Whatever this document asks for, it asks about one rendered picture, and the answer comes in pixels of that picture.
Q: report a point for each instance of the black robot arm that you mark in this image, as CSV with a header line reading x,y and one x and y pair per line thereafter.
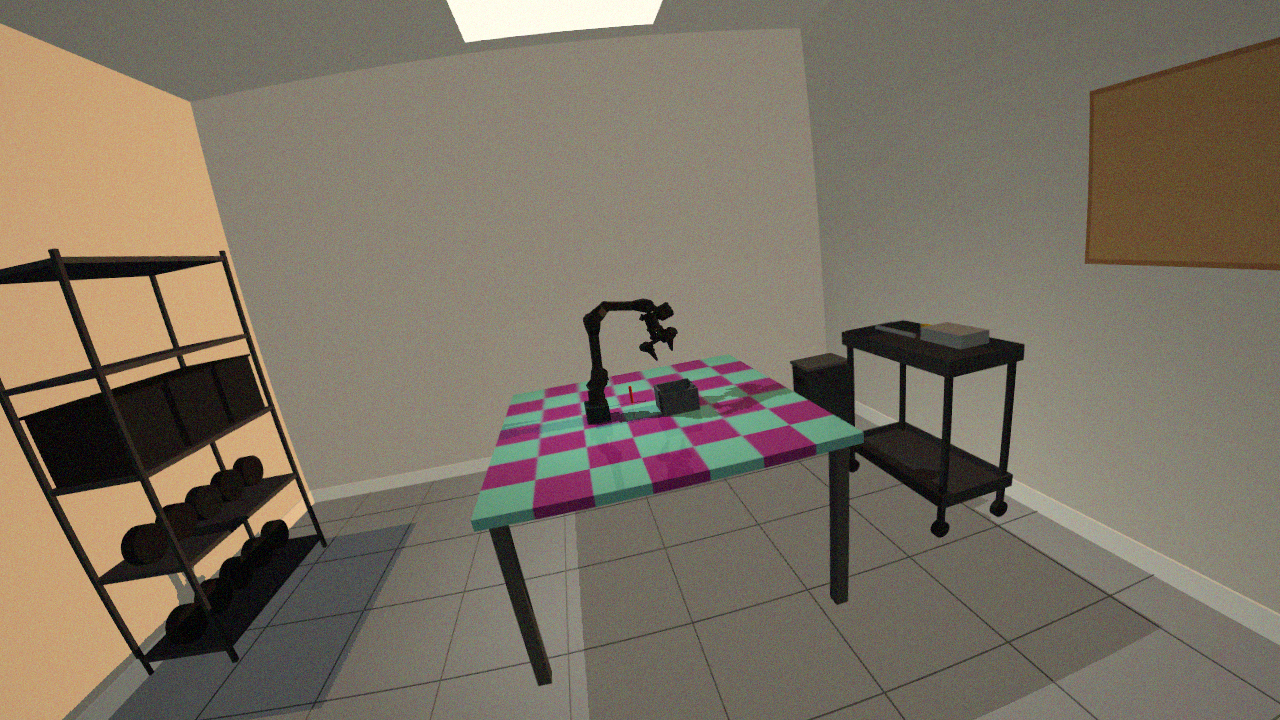
x,y
592,321

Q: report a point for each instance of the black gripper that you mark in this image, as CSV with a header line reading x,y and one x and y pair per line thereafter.
x,y
648,346

